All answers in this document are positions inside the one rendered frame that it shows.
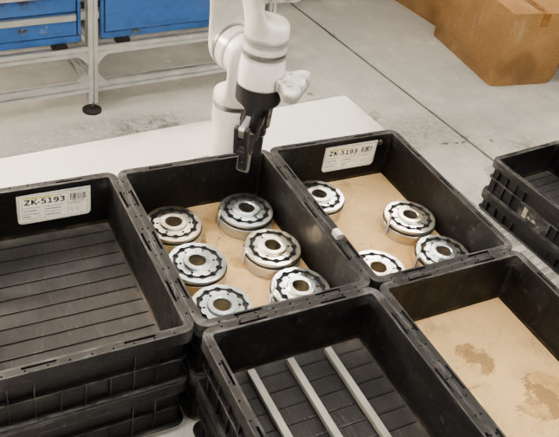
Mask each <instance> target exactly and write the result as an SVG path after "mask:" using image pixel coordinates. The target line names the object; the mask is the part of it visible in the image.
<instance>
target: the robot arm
mask: <svg viewBox="0 0 559 437"><path fill-rule="evenodd" d="M299 1H301V0H210V21H209V35H208V46H209V51H210V55H211V57H212V59H213V60H214V62H215V63H216V64H218V65H219V66H220V67H221V68H223V69H224V70H225V71H227V79H226V81H224V82H220V83H219V84H218V85H216V87H215V88H214V90H213V97H212V113H211V139H210V152H209V157H210V156H216V155H221V154H228V153H234V154H237V170H238V171H240V172H244V173H247V172H248V171H249V170H250V160H251V154H255V155H257V156H259V155H260V154H261V153H262V148H263V137H264V136H265V135H266V133H267V131H266V129H267V128H269V127H270V122H271V117H272V113H273V108H276V107H277V106H278V105H279V103H280V101H281V100H282V101H283V102H285V103H288V104H295V103H297V102H298V101H299V100H300V99H301V97H302V96H303V94H304V93H305V91H306V90H307V88H308V87H309V84H310V79H311V74H310V72H308V70H304V69H300V70H297V71H292V72H287V71H285V69H286V55H287V49H288V44H289V33H290V25H289V21H288V20H287V19H286V18H285V17H284V16H281V15H279V14H277V13H273V12H269V11H265V4H267V3H295V2H299Z"/></svg>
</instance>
